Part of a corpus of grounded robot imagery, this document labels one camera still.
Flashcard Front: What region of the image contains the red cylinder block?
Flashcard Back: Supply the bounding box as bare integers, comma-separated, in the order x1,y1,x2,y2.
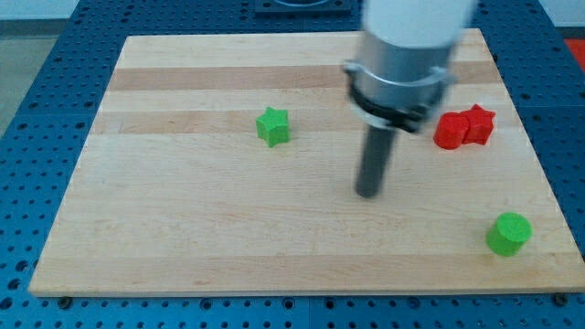
433,112,470,150

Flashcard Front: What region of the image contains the wooden board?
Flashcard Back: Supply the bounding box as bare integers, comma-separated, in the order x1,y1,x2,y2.
29,29,584,297

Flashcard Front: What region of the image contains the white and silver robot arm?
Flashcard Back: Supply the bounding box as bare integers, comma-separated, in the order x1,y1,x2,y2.
344,0,477,133

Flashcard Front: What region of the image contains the green cylinder block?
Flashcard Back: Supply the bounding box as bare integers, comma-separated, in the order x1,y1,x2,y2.
485,212,533,257

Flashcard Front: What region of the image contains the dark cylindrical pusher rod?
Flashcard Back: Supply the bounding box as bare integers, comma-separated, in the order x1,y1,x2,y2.
355,126,396,198

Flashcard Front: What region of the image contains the green star block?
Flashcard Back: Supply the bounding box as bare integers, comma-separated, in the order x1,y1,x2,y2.
256,107,290,147

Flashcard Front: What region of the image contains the red star block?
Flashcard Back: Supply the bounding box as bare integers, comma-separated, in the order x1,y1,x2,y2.
461,104,495,145

